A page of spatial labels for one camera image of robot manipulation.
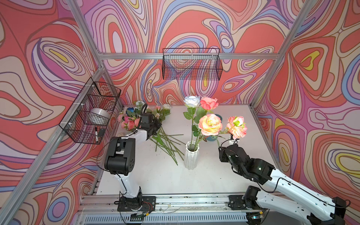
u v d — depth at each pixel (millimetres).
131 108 1050
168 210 733
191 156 708
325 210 404
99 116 704
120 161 494
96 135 719
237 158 522
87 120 714
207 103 581
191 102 598
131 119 1009
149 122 774
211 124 442
